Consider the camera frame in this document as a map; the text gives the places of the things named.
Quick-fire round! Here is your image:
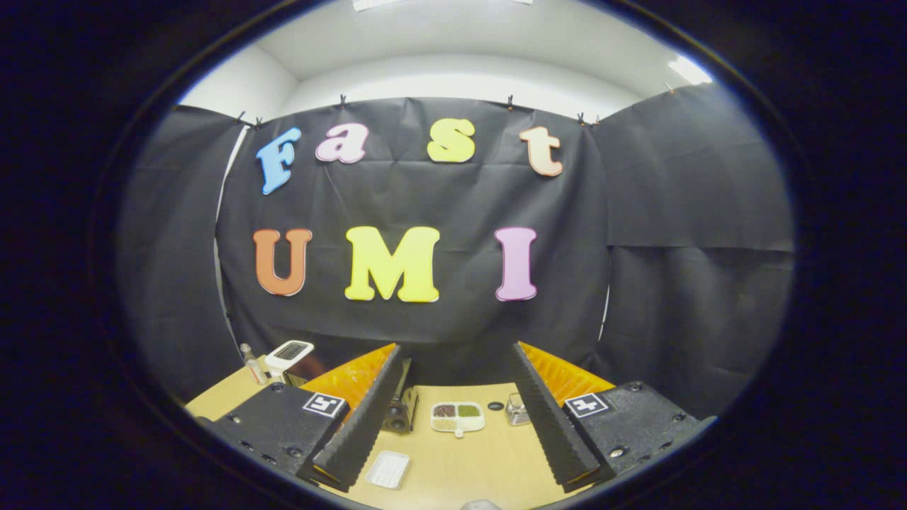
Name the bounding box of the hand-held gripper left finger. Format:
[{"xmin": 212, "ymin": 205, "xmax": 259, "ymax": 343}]
[{"xmin": 198, "ymin": 344, "xmax": 403, "ymax": 493}]

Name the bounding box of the small glass bottle orange label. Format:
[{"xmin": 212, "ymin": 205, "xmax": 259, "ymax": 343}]
[{"xmin": 240, "ymin": 343, "xmax": 269, "ymax": 385}]

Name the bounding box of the black backdrop cloth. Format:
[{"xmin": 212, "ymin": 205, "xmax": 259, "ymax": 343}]
[{"xmin": 117, "ymin": 84, "xmax": 796, "ymax": 420}]

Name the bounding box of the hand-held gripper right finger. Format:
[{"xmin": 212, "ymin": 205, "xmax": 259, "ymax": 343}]
[{"xmin": 512, "ymin": 341, "xmax": 716, "ymax": 493}]

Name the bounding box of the white ribbed tray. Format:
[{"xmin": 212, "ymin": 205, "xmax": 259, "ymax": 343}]
[{"xmin": 365, "ymin": 450, "xmax": 411, "ymax": 490}]

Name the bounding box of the white toaster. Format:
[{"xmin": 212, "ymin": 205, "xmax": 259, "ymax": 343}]
[{"xmin": 264, "ymin": 340, "xmax": 315, "ymax": 375}]

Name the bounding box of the black toaster oven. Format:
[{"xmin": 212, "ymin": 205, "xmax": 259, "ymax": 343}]
[{"xmin": 283, "ymin": 356, "xmax": 420, "ymax": 434}]

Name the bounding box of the white divided dish of grains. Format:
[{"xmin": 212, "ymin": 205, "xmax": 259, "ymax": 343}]
[{"xmin": 431, "ymin": 402, "xmax": 486, "ymax": 438}]

